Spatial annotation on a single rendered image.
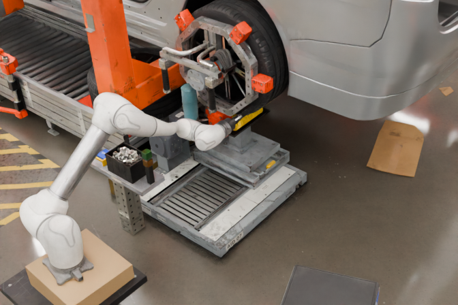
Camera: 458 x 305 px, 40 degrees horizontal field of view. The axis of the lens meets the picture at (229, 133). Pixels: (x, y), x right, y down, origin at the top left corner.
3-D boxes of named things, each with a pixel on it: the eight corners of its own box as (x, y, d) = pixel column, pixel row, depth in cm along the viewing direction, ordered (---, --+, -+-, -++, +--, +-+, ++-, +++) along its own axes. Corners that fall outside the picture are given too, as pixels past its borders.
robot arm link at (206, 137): (225, 125, 330) (206, 119, 338) (205, 139, 320) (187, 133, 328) (227, 142, 335) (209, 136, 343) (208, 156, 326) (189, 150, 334)
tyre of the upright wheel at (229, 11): (234, -31, 346) (192, 41, 398) (205, -18, 332) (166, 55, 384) (315, 55, 337) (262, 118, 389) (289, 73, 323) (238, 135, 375)
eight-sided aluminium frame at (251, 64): (260, 121, 353) (257, 33, 322) (252, 126, 349) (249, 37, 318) (189, 91, 383) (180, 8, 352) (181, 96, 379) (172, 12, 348)
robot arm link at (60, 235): (60, 275, 281) (53, 240, 268) (39, 252, 291) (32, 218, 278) (91, 257, 290) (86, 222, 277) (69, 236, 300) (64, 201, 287)
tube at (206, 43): (210, 47, 342) (209, 30, 336) (186, 62, 330) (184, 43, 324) (187, 39, 352) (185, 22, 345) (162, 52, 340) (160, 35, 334)
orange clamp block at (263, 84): (260, 84, 340) (273, 88, 335) (251, 90, 335) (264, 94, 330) (260, 72, 336) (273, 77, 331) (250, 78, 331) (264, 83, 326)
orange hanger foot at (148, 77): (198, 75, 410) (194, 27, 390) (140, 111, 378) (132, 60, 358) (180, 69, 419) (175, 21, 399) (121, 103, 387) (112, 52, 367)
